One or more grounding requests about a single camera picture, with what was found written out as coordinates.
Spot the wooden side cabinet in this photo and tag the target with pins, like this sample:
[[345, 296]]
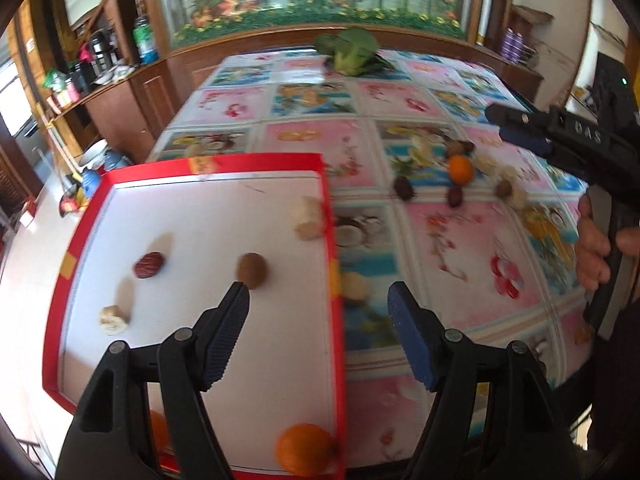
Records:
[[522, 77]]

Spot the green leafy vegetable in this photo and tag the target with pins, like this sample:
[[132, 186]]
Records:
[[352, 52]]

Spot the red dustpan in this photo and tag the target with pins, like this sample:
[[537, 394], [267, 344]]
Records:
[[68, 206]]

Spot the white basin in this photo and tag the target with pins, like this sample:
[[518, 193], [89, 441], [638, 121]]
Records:
[[92, 152]]

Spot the purple bottle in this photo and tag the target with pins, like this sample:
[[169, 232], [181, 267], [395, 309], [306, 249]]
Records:
[[519, 47], [507, 45]]

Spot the red box lid tray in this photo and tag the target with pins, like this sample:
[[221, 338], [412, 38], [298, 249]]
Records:
[[200, 240]]

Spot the black kettle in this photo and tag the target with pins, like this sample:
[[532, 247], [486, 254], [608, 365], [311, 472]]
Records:
[[81, 77]]

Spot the blue thermos flask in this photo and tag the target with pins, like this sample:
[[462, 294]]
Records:
[[91, 183]]

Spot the orange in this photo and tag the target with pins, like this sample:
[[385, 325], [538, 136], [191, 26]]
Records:
[[460, 169], [305, 449]]

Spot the person's right hand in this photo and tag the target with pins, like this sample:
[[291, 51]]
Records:
[[590, 250]]

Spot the floral printed tablecloth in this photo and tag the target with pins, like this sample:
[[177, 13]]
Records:
[[440, 245]]

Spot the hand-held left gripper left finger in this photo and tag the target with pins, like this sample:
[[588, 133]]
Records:
[[225, 340]]

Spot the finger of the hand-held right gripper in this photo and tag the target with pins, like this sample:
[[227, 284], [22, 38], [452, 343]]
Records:
[[520, 117], [525, 141]]

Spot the green bag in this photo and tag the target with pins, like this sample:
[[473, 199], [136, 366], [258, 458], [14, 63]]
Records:
[[54, 80]]

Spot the person's dark clothing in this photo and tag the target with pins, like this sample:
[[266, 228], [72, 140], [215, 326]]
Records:
[[617, 370]]

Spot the grey-blue thermos flask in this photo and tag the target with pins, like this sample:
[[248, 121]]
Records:
[[118, 162]]

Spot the black thermos jug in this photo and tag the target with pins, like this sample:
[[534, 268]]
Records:
[[102, 52]]

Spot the pink cup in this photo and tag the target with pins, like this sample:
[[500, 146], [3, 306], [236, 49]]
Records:
[[71, 94]]

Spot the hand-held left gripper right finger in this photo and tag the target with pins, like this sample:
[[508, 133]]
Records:
[[412, 335]]

